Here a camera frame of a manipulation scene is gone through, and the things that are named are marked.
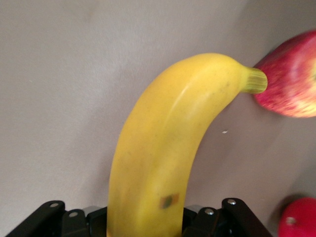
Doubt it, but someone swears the red pomegranate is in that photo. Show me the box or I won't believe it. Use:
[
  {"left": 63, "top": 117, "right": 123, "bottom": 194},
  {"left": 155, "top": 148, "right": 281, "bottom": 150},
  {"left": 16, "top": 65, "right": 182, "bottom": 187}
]
[{"left": 278, "top": 197, "right": 316, "bottom": 237}]

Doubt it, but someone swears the yellow banana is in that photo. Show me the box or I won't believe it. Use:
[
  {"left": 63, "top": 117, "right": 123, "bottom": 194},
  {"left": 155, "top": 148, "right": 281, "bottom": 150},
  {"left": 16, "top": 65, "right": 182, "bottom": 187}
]
[{"left": 106, "top": 52, "right": 269, "bottom": 237}]

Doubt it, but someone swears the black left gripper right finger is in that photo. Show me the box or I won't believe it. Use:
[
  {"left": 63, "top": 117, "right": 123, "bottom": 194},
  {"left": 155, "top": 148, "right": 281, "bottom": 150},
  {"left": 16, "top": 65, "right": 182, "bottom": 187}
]
[{"left": 182, "top": 197, "right": 274, "bottom": 237}]

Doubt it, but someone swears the red yellow apple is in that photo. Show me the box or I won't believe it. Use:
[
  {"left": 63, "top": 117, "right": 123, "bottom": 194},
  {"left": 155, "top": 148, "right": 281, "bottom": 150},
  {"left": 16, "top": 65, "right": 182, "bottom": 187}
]
[{"left": 253, "top": 29, "right": 316, "bottom": 119}]

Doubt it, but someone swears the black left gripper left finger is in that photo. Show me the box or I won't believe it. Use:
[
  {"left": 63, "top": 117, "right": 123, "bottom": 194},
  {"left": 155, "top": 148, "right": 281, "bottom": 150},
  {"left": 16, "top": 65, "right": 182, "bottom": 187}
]
[{"left": 4, "top": 200, "right": 109, "bottom": 237}]

